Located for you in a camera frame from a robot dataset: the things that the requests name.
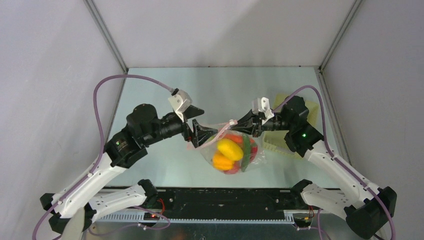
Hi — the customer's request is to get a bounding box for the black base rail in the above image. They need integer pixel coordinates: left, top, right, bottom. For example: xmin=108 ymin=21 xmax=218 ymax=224
xmin=141 ymin=187 xmax=318 ymax=221

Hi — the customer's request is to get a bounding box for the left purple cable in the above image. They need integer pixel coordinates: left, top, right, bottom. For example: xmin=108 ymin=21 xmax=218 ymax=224
xmin=31 ymin=74 xmax=176 ymax=240

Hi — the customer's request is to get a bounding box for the orange carrot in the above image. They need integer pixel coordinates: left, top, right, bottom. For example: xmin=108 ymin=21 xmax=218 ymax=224
xmin=223 ymin=133 xmax=256 ymax=147

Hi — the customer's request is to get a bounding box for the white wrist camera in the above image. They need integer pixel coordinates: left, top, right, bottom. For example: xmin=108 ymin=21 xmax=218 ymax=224
xmin=168 ymin=88 xmax=193 ymax=123
xmin=251 ymin=97 xmax=275 ymax=124

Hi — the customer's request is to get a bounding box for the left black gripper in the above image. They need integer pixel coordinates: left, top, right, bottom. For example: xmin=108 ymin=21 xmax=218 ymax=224
xmin=142 ymin=104 xmax=218 ymax=147

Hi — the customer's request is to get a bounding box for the yellow bell pepper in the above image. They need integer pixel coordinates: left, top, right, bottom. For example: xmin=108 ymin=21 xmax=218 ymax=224
xmin=212 ymin=151 xmax=235 ymax=171

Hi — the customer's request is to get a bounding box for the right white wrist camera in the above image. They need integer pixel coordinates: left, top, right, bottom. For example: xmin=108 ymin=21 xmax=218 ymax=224
xmin=251 ymin=97 xmax=275 ymax=124

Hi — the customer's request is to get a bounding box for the cream perforated plastic basket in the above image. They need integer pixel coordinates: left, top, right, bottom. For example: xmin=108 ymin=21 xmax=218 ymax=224
xmin=262 ymin=95 xmax=324 ymax=158

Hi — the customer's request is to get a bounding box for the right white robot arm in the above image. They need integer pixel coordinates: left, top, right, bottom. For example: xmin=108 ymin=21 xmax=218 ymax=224
xmin=231 ymin=96 xmax=397 ymax=240

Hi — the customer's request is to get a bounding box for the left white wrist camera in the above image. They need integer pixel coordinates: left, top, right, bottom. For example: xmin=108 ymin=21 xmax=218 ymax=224
xmin=168 ymin=88 xmax=193 ymax=123

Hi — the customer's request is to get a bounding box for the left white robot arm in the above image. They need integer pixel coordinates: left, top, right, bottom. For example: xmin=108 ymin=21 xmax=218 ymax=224
xmin=40 ymin=103 xmax=218 ymax=234

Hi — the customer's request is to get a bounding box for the yellow lemon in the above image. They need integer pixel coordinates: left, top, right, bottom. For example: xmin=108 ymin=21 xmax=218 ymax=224
xmin=216 ymin=138 xmax=244 ymax=162

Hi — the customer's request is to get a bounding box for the red chili pepper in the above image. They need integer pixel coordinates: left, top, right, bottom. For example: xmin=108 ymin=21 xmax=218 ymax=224
xmin=249 ymin=143 xmax=258 ymax=163

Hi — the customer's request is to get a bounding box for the clear zip top bag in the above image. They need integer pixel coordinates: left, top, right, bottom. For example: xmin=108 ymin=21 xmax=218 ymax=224
xmin=187 ymin=119 xmax=267 ymax=175

